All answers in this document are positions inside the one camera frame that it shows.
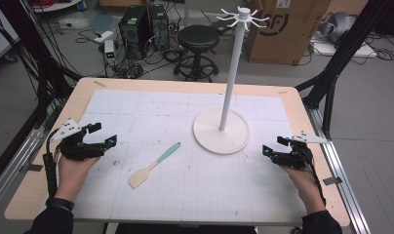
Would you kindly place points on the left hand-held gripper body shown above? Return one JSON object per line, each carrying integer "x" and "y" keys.
{"x": 75, "y": 148}

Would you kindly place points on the black wristband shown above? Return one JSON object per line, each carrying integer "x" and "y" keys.
{"x": 60, "y": 203}

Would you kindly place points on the grey tape piece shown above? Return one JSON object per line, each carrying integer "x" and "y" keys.
{"x": 332, "y": 180}
{"x": 35, "y": 167}

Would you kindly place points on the white power strip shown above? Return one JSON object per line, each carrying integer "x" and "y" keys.
{"x": 104, "y": 36}

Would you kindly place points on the silver grey bag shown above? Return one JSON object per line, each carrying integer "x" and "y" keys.
{"x": 338, "y": 26}

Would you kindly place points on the white utensil rack stand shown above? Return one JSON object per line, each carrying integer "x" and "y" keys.
{"x": 221, "y": 131}

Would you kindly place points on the brown cardboard box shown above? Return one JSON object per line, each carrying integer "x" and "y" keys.
{"x": 283, "y": 39}

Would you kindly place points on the person's right hand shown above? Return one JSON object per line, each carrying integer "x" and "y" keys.
{"x": 307, "y": 188}

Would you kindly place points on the black round stool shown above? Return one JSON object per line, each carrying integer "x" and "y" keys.
{"x": 198, "y": 39}

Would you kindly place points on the large black computer tower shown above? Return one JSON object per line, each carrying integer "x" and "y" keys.
{"x": 133, "y": 32}

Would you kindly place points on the aluminium rail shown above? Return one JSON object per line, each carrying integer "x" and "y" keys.
{"x": 13, "y": 169}
{"x": 341, "y": 169}

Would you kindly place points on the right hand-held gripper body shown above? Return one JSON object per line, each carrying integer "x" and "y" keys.
{"x": 295, "y": 157}

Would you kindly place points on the black metal frame stand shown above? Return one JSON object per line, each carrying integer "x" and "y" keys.
{"x": 32, "y": 48}
{"x": 341, "y": 55}

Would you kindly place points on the small white device green display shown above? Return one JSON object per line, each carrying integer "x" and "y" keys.
{"x": 109, "y": 52}

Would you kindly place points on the white grid paper mat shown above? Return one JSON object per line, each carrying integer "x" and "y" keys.
{"x": 191, "y": 195}

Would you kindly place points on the flat white board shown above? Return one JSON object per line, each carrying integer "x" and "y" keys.
{"x": 347, "y": 50}

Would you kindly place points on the person's left hand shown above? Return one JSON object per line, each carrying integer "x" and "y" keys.
{"x": 73, "y": 175}

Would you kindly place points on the slim black computer tower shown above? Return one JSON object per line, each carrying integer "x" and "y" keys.
{"x": 159, "y": 27}

